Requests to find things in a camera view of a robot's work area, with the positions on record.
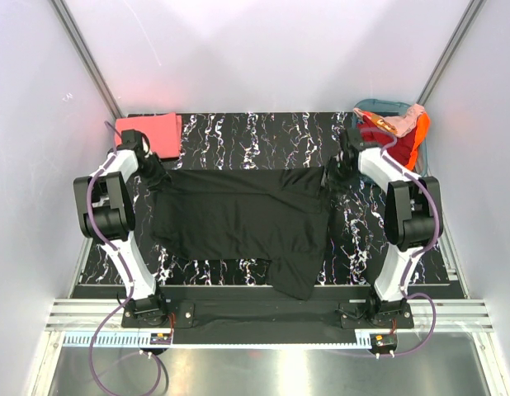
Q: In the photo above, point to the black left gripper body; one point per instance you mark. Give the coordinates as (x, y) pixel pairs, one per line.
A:
(153, 169)

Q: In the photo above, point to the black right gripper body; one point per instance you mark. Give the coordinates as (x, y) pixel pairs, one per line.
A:
(338, 175)

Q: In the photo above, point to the black t shirt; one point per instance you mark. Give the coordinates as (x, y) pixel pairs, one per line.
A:
(280, 216)

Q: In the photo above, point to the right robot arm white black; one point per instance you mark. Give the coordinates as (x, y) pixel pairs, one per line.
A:
(412, 220)

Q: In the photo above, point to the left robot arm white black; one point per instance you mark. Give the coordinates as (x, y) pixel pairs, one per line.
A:
(106, 215)

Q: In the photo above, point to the folded pink t shirt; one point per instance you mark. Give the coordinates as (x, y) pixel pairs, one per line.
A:
(164, 132)

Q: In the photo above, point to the dark red t shirt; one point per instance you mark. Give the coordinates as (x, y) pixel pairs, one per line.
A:
(405, 151)

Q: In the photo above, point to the teal plastic laundry basket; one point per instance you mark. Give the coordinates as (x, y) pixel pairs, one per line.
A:
(391, 108)

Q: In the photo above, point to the light pink t shirt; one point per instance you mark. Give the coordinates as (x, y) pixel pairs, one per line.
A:
(397, 125)

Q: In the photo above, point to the orange t shirt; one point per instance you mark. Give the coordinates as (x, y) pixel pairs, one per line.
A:
(420, 138)

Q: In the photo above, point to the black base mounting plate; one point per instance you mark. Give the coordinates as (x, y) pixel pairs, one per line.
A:
(257, 332)

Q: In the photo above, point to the aluminium frame post left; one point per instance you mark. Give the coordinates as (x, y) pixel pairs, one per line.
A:
(80, 45)

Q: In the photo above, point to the aluminium frame post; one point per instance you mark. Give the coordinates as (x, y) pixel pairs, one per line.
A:
(461, 30)
(80, 45)

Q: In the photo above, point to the aluminium rail front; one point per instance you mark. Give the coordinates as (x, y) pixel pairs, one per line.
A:
(453, 315)

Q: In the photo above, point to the white slotted cable duct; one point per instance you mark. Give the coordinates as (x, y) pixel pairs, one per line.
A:
(359, 341)

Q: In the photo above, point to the aluminium frame post right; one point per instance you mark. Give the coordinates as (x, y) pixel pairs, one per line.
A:
(461, 30)

